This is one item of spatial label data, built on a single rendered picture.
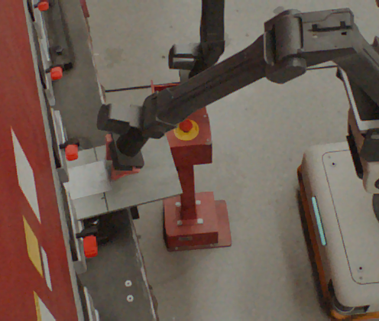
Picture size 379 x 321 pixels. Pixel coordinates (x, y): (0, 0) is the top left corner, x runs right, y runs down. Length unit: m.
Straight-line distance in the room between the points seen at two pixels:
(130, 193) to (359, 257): 1.00
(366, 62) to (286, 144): 1.65
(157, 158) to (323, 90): 1.50
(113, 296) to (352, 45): 0.84
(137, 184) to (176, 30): 1.69
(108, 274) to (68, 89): 0.57
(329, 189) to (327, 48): 1.35
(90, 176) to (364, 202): 1.13
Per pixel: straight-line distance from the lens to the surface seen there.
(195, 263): 2.51
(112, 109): 1.35
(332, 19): 1.08
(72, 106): 1.83
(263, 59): 1.10
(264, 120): 2.82
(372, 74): 1.18
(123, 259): 1.59
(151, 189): 1.52
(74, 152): 1.23
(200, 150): 1.86
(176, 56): 1.71
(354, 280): 2.24
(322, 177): 2.38
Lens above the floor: 2.35
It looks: 58 degrees down
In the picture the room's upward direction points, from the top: 6 degrees counter-clockwise
